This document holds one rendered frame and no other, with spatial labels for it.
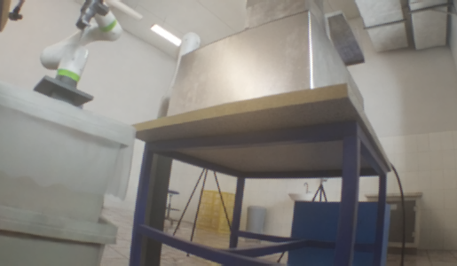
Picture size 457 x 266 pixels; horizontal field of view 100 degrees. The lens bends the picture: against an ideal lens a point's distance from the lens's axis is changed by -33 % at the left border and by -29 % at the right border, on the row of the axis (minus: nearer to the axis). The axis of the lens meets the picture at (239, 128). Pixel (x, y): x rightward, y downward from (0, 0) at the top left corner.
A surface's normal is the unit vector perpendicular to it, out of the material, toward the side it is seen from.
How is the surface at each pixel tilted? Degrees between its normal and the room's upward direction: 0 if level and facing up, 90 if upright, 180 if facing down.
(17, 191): 96
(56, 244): 96
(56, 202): 96
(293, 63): 90
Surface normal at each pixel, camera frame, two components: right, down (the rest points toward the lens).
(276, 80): -0.61, -0.30
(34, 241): 0.67, -0.04
